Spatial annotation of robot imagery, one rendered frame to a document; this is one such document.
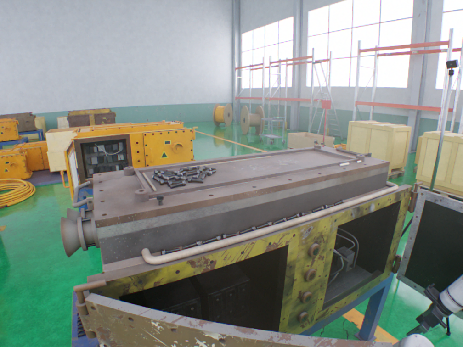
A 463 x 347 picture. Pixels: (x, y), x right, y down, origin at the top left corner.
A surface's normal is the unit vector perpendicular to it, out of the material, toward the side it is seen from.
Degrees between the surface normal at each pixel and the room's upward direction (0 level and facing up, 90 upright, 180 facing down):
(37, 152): 90
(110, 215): 0
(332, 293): 0
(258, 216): 90
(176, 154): 90
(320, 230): 90
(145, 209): 0
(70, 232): 62
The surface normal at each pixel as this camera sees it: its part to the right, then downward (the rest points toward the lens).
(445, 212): -0.91, 0.12
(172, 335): -0.22, 0.28
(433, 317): -0.78, 0.07
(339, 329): 0.00, -0.96
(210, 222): 0.47, 0.25
